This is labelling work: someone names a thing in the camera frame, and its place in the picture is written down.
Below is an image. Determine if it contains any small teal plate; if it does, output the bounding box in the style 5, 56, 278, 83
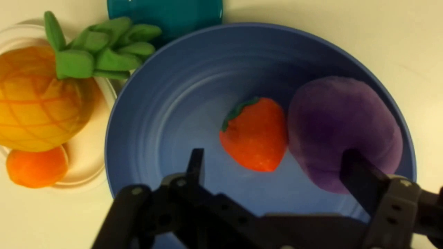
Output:
106, 0, 225, 47

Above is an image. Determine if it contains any small white plate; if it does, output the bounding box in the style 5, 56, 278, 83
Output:
0, 18, 118, 188

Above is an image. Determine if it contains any red strawberry plush toy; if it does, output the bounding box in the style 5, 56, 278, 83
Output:
217, 95, 290, 174

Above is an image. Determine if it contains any purple plush toy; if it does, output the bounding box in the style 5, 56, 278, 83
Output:
286, 74, 404, 195

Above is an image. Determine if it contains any yellow pineapple plush toy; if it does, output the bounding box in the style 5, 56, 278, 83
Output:
0, 11, 163, 153

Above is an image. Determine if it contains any blue plate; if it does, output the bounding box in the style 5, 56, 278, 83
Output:
103, 22, 417, 233

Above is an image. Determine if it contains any small orange plush toy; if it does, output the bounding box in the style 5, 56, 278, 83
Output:
5, 144, 70, 189

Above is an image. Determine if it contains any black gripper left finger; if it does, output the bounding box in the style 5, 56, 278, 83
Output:
88, 146, 253, 249

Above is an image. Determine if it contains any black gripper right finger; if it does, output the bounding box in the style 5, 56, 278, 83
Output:
339, 150, 443, 249

